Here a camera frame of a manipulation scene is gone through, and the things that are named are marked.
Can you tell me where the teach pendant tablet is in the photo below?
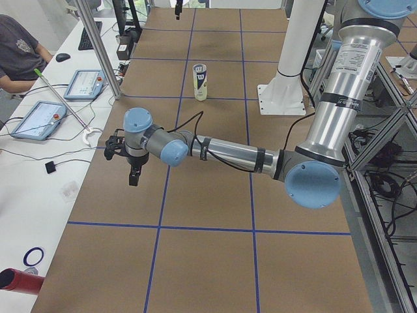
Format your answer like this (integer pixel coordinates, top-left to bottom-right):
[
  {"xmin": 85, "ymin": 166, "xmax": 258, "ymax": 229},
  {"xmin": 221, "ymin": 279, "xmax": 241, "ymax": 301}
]
[
  {"xmin": 10, "ymin": 101, "xmax": 67, "ymax": 141},
  {"xmin": 64, "ymin": 70, "xmax": 106, "ymax": 100}
]

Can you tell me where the white curved plastic piece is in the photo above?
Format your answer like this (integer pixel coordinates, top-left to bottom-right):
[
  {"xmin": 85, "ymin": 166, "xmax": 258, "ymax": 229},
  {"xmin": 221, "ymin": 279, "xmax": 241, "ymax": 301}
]
[{"xmin": 82, "ymin": 128, "xmax": 102, "ymax": 147}]

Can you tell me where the black keyboard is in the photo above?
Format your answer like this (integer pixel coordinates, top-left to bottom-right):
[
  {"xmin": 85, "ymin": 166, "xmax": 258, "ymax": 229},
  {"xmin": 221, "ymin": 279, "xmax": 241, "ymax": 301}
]
[{"xmin": 78, "ymin": 20, "xmax": 104, "ymax": 51}]

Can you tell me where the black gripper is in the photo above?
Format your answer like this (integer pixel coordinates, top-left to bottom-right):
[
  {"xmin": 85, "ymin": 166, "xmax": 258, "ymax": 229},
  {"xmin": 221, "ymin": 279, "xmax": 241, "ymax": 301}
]
[{"xmin": 104, "ymin": 128, "xmax": 149, "ymax": 186}]

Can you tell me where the small black square pad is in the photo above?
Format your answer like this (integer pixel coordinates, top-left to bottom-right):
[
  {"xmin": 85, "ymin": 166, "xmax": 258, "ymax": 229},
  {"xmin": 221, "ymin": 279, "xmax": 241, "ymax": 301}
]
[{"xmin": 45, "ymin": 161, "xmax": 56, "ymax": 174}]

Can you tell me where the seated person grey shirt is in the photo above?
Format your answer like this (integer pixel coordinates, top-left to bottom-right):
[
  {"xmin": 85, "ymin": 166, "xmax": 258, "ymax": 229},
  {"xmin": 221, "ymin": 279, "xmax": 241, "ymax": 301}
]
[{"xmin": 1, "ymin": 14, "xmax": 53, "ymax": 94}]

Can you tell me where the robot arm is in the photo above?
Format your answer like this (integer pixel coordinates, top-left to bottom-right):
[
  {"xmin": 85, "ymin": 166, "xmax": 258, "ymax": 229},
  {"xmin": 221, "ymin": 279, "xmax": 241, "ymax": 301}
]
[{"xmin": 104, "ymin": 1, "xmax": 416, "ymax": 209}]

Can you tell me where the white tennis ball can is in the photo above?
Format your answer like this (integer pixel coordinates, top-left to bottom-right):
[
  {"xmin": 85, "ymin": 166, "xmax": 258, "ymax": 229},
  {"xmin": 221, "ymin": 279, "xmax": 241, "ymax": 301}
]
[{"xmin": 192, "ymin": 63, "xmax": 207, "ymax": 101}]

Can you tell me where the black monitor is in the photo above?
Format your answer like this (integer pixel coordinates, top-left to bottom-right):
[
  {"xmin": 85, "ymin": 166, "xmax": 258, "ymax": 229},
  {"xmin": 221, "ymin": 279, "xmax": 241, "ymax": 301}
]
[{"xmin": 112, "ymin": 0, "xmax": 142, "ymax": 36}]

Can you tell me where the teach pendant near tablet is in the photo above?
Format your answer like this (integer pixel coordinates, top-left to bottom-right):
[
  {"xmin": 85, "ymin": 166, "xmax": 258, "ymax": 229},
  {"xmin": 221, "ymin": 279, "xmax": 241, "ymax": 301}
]
[{"xmin": 10, "ymin": 101, "xmax": 67, "ymax": 141}]

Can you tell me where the teach pendant far tablet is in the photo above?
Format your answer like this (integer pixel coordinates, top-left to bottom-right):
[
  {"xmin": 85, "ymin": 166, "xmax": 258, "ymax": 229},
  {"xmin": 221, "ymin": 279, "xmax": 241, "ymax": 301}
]
[{"xmin": 64, "ymin": 70, "xmax": 106, "ymax": 100}]

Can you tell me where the black box white label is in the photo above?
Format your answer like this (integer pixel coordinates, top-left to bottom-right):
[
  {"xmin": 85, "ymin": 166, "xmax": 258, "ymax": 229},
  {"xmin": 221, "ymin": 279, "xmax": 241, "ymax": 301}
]
[{"xmin": 117, "ymin": 36, "xmax": 134, "ymax": 61}]

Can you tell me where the aluminium frame post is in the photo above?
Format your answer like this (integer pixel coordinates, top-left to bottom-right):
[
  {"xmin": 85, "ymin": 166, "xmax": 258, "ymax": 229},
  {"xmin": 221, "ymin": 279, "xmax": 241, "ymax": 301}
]
[{"xmin": 74, "ymin": 0, "xmax": 121, "ymax": 100}]

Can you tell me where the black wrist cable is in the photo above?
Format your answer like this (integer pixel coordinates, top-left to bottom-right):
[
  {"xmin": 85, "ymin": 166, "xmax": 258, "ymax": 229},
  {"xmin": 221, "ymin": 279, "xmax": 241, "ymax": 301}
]
[{"xmin": 167, "ymin": 111, "xmax": 317, "ymax": 173}]

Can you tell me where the black computer mouse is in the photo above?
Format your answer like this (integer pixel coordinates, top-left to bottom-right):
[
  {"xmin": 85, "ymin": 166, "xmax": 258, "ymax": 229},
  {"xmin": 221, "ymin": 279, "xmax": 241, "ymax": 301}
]
[{"xmin": 55, "ymin": 53, "xmax": 71, "ymax": 63}]

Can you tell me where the metal rod green handle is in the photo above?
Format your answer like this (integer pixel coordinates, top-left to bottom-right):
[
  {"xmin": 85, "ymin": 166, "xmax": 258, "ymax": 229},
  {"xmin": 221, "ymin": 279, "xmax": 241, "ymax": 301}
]
[{"xmin": 34, "ymin": 68, "xmax": 90, "ymax": 131}]

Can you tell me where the blue tape ring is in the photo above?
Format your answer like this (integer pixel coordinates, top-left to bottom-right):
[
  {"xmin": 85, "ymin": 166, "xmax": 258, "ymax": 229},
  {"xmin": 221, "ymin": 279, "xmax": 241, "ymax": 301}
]
[{"xmin": 23, "ymin": 246, "xmax": 45, "ymax": 267}]

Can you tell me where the white pedestal column base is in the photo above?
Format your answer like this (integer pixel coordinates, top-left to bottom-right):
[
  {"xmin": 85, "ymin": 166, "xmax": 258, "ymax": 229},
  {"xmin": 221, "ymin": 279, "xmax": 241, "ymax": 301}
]
[{"xmin": 257, "ymin": 0, "xmax": 326, "ymax": 115}]

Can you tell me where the red cylinder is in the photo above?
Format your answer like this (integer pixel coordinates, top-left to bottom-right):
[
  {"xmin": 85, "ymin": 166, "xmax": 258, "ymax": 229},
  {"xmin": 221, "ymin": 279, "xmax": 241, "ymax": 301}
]
[{"xmin": 1, "ymin": 268, "xmax": 44, "ymax": 295}]

